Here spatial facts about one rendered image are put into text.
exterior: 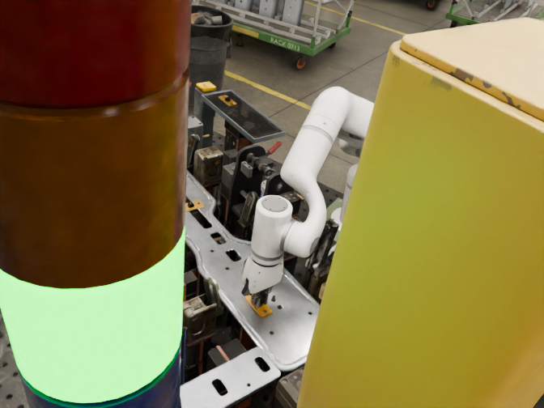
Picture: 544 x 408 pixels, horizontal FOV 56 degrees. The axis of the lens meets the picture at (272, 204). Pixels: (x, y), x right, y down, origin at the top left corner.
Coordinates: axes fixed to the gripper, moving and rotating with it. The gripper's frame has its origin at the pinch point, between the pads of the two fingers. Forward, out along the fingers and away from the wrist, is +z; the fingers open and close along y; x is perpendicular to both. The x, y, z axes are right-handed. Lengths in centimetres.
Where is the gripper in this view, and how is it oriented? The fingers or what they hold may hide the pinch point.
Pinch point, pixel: (259, 297)
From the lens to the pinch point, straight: 139.2
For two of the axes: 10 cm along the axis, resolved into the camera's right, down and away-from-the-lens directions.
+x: 5.8, 5.5, -6.0
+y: -8.0, 2.7, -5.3
